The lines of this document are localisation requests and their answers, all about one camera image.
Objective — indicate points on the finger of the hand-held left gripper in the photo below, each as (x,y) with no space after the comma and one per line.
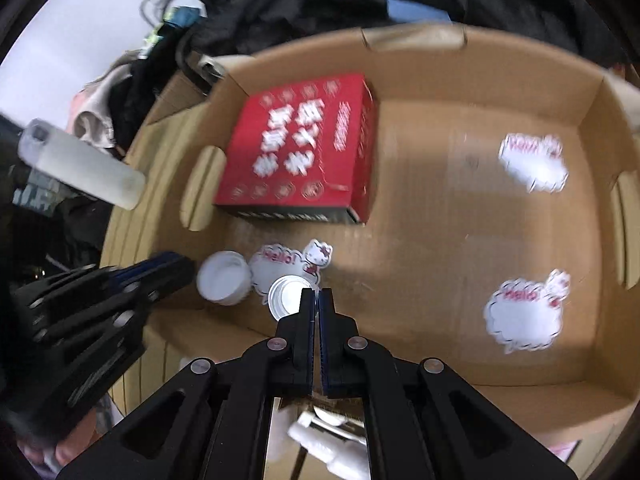
(90,317)
(100,277)

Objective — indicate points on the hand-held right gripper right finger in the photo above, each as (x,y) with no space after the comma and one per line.
(326,320)

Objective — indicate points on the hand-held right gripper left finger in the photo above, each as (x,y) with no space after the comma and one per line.
(307,320)

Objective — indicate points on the cardboard box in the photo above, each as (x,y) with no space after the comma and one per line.
(425,260)

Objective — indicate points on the white speech bubble sticker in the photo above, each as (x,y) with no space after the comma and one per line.
(532,165)
(272,265)
(522,317)

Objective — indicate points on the translucent white bottle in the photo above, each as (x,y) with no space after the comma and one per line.
(80,167)

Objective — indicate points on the white handheld device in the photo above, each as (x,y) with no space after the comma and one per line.
(330,442)

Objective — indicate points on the beige pink cloth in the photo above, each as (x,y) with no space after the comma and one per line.
(92,110)

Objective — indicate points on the red printed box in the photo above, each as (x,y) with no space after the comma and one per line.
(280,150)

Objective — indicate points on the teal pouch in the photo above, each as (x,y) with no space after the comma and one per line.
(182,16)

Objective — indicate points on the black jacket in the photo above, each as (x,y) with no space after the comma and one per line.
(300,5)

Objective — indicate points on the blue cloth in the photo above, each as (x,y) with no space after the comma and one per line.
(415,10)

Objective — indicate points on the black fleece garment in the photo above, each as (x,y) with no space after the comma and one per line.
(525,0)

